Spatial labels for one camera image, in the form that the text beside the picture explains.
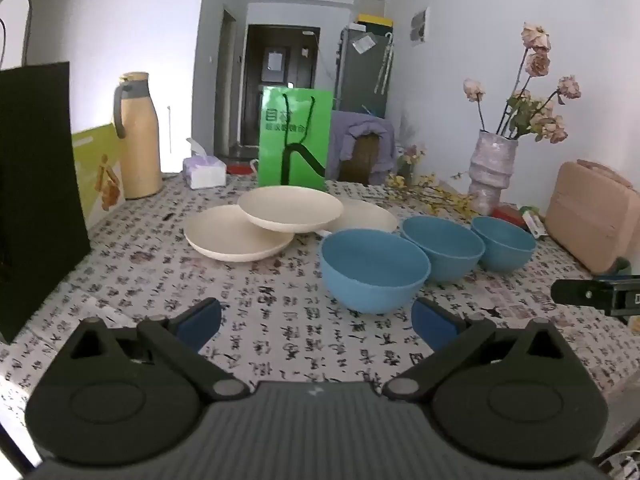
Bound cream plate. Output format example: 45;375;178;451
320;199;398;235
183;205;296;262
238;186;345;233

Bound wooden chair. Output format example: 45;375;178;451
350;132;381;186

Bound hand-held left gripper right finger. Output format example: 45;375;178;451
382;297;570;404

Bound yellow flower branches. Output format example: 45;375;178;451
385;170;483;216

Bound dark door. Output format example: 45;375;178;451
240;24;321;148

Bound black paper bag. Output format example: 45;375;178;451
0;0;92;345

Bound yellow-green snack box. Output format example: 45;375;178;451
70;122;127;228

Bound purple jacket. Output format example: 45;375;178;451
327;110;398;183

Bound green paper bag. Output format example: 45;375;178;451
257;86;333;192

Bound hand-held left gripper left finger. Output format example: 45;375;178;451
67;297;251;404

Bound pink hard case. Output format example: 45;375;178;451
544;159;640;275

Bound wall picture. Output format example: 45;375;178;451
410;7;431;43

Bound grey ceramic vase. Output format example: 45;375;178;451
467;130;519;216

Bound beige thermos jug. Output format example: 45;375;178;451
112;72;163;200

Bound medium blue bowl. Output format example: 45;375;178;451
401;216;486;282

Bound red packet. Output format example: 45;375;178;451
492;205;526;226

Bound tissue pack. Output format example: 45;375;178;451
182;137;227;191

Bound green and white packet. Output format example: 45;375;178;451
517;205;546;238

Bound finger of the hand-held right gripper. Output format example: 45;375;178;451
551;274;640;317

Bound small blue bowl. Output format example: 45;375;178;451
471;216;537;273

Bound large blue bowl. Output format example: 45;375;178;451
320;228;432;314

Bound grey refrigerator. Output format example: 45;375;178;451
334;22;394;118

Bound dried pink roses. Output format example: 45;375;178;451
462;22;582;143

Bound white umbrella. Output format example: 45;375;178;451
374;32;394;95

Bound yellow box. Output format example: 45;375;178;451
354;12;394;28

